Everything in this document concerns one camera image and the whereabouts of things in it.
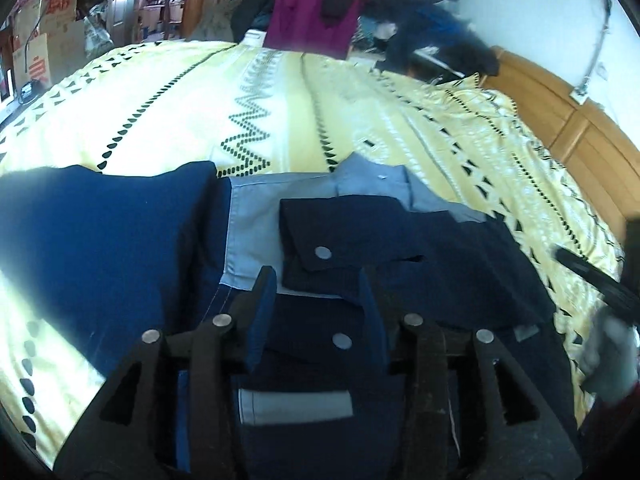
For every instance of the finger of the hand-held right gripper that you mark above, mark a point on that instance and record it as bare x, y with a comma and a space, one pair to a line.
585, 272

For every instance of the yellow patterned bedspread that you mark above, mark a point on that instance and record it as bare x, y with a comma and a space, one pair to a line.
280, 110

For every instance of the dark blue clothing pile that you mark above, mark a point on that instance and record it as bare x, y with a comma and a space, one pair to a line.
430, 30

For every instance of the wooden headboard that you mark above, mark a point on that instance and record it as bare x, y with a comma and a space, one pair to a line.
580, 130

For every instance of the maroon garment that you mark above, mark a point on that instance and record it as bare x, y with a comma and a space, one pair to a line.
310, 20

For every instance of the navy and light blue shirt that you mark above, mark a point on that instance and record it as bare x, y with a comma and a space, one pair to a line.
420, 255

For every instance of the red printed cardboard box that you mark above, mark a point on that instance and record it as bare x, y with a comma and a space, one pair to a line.
59, 4

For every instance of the black jacket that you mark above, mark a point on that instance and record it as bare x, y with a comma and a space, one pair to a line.
252, 10

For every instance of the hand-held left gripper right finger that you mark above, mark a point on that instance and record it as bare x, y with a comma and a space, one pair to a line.
372, 322

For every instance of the large cardboard box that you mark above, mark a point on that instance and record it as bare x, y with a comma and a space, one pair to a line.
32, 45

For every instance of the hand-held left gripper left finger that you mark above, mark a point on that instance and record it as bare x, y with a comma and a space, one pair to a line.
262, 322

